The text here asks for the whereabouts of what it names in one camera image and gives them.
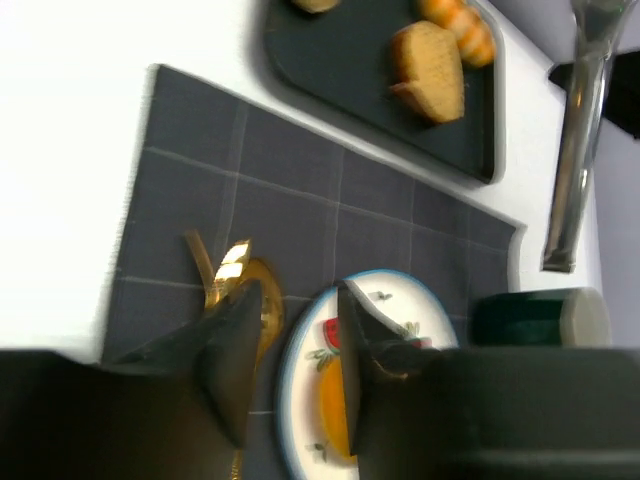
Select black baking tray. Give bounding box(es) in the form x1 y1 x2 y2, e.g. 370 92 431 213
263 1 505 184

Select gold knife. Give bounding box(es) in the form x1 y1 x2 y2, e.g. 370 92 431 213
203 239 251 310

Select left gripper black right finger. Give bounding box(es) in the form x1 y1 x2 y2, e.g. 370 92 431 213
338 281 639 479

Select gold spoon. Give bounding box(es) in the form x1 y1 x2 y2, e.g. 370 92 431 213
227 258 285 480

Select black grid placemat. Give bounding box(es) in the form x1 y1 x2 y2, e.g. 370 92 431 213
103 66 515 479

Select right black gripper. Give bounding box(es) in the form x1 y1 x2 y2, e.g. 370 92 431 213
549 49 639 140

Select glazed donut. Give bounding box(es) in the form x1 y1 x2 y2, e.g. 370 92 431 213
318 357 356 462

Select brown bread slice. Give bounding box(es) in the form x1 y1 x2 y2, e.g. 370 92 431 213
390 21 465 124

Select white strawberry plate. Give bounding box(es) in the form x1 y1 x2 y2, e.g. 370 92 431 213
276 269 458 479

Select striped bread roll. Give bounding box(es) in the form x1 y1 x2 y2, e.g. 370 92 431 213
418 0 496 68

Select metal tongs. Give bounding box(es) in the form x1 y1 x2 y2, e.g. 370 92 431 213
541 1 636 274

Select green mug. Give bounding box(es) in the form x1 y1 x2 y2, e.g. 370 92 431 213
469 287 612 348

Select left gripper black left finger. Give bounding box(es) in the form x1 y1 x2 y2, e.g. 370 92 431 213
1 280 262 479

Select small round bun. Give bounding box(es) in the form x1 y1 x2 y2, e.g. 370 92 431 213
292 0 340 14

